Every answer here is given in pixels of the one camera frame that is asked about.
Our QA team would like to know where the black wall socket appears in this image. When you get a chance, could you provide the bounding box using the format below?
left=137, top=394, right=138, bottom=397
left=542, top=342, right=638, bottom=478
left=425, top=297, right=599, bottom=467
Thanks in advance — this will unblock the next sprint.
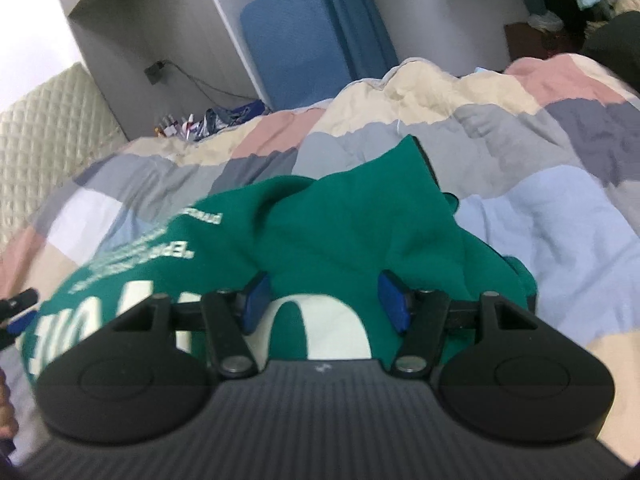
left=144, top=60, right=169, bottom=85

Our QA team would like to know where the brown wooden furniture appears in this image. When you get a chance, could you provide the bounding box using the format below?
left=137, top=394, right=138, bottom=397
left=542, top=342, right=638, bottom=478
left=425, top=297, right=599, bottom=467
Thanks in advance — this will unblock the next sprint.
left=504, top=22, right=556, bottom=74

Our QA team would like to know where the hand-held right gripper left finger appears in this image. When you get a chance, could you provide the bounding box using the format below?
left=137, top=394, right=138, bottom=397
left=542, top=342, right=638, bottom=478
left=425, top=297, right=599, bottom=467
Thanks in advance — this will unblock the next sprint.
left=112, top=271, right=274, bottom=381

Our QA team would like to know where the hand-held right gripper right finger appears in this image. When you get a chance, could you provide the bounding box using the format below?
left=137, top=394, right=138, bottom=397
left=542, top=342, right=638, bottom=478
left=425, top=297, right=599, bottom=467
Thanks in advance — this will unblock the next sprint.
left=377, top=269, right=539, bottom=381

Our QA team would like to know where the grey wardrobe cabinet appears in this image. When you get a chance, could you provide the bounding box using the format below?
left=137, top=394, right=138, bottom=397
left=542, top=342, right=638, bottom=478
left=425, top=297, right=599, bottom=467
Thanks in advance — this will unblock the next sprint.
left=47, top=0, right=273, bottom=142

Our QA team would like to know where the person's left hand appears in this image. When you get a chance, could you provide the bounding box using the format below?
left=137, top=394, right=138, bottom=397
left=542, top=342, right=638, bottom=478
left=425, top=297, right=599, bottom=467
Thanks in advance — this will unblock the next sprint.
left=0, top=367, right=20, bottom=442

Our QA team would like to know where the green sweatshirt with white print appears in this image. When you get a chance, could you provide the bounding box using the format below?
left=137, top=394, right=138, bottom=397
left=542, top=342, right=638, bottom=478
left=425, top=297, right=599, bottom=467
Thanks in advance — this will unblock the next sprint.
left=15, top=134, right=539, bottom=396

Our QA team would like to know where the beige quilted headboard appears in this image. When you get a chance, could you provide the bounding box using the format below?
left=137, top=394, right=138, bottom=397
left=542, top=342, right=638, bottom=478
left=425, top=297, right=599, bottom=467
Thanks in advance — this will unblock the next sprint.
left=0, top=61, right=129, bottom=251

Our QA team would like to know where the blue cushion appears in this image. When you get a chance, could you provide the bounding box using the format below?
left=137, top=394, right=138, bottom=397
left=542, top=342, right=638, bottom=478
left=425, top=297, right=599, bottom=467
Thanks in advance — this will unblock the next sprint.
left=240, top=0, right=362, bottom=112

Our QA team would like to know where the pastel patchwork quilt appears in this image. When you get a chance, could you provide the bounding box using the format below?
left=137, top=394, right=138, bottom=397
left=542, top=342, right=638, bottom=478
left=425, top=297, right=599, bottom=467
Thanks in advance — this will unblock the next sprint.
left=0, top=52, right=640, bottom=471

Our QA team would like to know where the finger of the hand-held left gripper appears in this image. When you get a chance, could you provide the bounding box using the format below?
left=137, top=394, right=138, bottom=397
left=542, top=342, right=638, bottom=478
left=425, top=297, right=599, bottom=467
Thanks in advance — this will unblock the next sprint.
left=0, top=287, right=40, bottom=318
left=0, top=309, right=40, bottom=349

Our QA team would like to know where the clutter of small bedside things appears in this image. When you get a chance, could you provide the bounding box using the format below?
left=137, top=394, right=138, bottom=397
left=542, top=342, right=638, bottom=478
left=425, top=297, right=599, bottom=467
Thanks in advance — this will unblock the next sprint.
left=154, top=100, right=267, bottom=142

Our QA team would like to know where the blue curtain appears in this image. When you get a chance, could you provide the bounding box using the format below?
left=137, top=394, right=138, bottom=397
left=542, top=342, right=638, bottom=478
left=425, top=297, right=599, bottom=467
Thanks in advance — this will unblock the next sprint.
left=257, top=0, right=401, bottom=84

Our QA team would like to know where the black garment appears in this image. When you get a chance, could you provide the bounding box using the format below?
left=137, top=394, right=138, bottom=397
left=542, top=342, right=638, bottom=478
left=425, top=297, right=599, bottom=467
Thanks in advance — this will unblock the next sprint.
left=582, top=10, right=640, bottom=87

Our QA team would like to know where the black cable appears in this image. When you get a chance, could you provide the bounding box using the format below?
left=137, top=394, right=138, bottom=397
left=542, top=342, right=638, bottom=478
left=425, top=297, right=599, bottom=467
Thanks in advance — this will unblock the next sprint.
left=162, top=59, right=257, bottom=102

